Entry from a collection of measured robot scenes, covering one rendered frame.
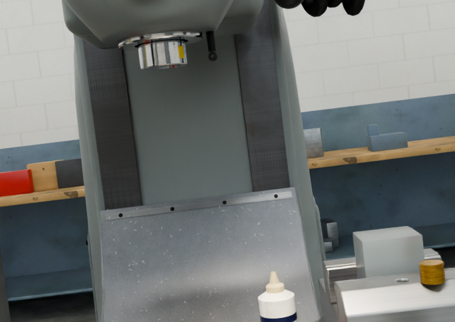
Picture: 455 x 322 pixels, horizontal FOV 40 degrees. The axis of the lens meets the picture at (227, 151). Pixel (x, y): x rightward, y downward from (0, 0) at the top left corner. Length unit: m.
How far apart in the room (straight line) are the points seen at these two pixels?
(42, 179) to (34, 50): 1.08
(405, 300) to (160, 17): 0.34
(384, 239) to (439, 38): 4.56
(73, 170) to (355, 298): 3.91
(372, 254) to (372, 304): 0.06
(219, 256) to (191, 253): 0.04
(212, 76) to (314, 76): 3.91
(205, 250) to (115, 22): 0.50
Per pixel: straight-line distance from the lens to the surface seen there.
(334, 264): 0.71
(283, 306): 0.70
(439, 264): 0.61
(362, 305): 0.60
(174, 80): 1.02
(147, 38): 0.61
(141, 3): 0.57
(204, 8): 0.58
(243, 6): 0.76
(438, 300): 0.61
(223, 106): 1.01
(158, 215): 1.01
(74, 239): 5.04
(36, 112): 5.03
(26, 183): 4.46
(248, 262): 0.98
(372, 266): 0.65
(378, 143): 4.34
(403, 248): 0.65
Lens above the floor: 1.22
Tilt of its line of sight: 3 degrees down
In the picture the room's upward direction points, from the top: 7 degrees counter-clockwise
